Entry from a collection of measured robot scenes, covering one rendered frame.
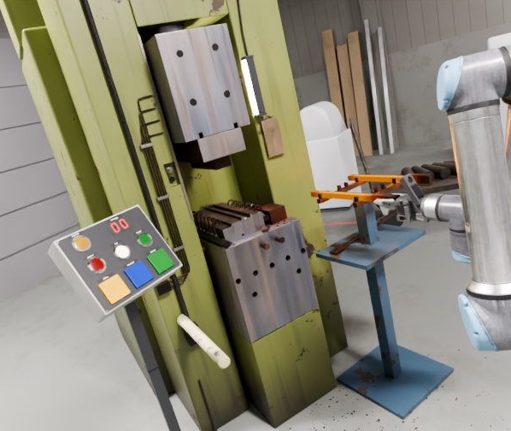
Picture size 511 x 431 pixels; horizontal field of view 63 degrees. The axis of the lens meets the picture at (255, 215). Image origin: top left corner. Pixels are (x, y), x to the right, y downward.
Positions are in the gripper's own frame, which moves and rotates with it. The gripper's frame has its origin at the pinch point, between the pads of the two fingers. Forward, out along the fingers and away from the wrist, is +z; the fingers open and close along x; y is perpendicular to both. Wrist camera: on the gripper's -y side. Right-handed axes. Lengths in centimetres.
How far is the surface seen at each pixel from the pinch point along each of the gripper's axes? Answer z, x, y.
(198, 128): 47, -43, -41
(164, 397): 42, -90, 52
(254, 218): 45, -29, 2
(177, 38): 47, -41, -74
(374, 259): 6.7, -1.8, 26.3
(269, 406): 42, -48, 87
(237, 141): 45, -27, -31
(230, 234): 47, -42, 5
